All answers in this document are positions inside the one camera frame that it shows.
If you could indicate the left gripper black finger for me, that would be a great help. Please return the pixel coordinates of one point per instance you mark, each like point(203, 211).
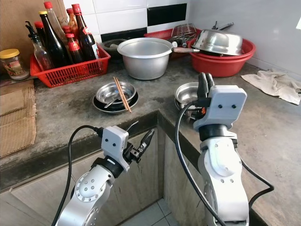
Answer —
point(146, 139)
point(131, 126)

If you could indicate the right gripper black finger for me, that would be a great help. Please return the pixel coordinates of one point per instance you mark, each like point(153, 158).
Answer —
point(210, 87)
point(202, 84)

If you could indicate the wooden chopstick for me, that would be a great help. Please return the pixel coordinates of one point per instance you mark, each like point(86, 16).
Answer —
point(124, 94)
point(121, 94)

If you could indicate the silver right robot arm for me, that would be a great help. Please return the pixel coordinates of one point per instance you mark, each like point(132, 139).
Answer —
point(221, 169)

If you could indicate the red plastic basin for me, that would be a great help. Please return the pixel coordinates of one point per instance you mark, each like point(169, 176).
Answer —
point(221, 66)

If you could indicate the steel spoon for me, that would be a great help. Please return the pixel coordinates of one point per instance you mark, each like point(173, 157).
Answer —
point(111, 101)

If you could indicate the black round plate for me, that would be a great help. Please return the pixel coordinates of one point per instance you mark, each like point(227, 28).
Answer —
point(101, 106)

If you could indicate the shallow steel bowl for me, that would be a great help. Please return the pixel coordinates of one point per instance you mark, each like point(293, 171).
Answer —
point(104, 92)

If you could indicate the aluminium cooking pot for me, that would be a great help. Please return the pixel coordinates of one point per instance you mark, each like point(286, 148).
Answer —
point(145, 63)

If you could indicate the crumpled beige cloth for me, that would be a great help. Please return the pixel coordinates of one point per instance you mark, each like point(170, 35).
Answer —
point(275, 82)

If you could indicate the flat brown cardboard sheet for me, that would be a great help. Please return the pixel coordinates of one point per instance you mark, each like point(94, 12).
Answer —
point(10, 101)

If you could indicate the red slotted bottle basket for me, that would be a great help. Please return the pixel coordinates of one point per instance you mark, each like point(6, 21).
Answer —
point(70, 71)

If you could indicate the yellow lidded glass jar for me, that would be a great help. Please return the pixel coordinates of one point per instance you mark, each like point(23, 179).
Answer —
point(15, 66)

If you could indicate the small red capped bottle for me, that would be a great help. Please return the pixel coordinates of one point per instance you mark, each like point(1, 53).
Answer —
point(75, 52)

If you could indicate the dark sauce bottle red label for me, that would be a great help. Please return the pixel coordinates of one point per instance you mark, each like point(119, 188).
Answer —
point(87, 42)

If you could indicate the corrugated brown cardboard sheet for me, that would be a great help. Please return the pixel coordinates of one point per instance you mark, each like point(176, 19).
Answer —
point(19, 136)

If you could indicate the upright brown cardboard panel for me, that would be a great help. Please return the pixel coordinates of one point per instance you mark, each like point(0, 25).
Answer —
point(16, 23)

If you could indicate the tall dark soy bottle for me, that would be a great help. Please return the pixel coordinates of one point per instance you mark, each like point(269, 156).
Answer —
point(56, 47)

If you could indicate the clear glass pourer bottle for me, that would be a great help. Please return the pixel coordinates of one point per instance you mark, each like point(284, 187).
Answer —
point(42, 56)

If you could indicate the orange sauce bottle red cap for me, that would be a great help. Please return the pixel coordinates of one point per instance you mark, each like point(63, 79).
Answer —
point(71, 23)

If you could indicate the pale bottle red cap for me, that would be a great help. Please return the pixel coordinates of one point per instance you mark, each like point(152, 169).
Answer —
point(59, 23)

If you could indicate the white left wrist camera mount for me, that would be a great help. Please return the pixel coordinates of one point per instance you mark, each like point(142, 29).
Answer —
point(115, 143)

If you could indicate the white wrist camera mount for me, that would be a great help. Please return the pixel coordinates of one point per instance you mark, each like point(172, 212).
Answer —
point(223, 106)
point(115, 143)

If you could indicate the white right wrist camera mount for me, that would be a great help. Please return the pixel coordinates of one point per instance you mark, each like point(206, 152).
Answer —
point(223, 106)

